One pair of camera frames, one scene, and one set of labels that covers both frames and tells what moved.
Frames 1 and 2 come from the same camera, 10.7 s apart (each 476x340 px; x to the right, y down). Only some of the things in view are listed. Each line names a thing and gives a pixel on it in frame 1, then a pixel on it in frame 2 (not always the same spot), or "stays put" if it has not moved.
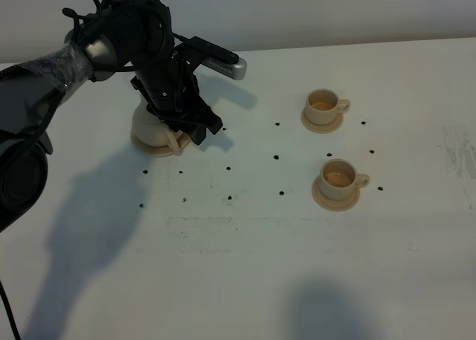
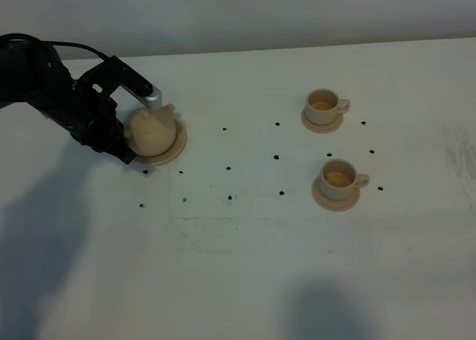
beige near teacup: x=339 y=180 stays put
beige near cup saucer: x=331 y=204 stays put
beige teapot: x=154 y=137 stays put
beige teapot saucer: x=160 y=151 → x=172 y=153
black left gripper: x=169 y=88 → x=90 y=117
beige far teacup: x=323 y=106 stays put
